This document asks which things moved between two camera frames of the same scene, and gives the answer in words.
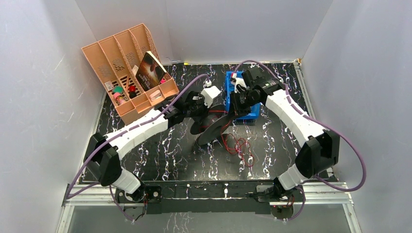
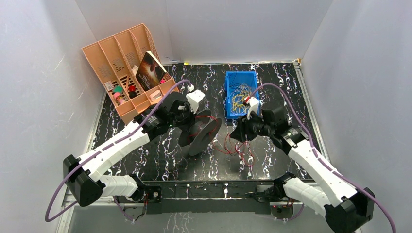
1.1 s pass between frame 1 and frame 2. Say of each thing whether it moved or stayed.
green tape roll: stayed
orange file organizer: stayed
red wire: moved
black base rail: stayed
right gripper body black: moved
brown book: stayed
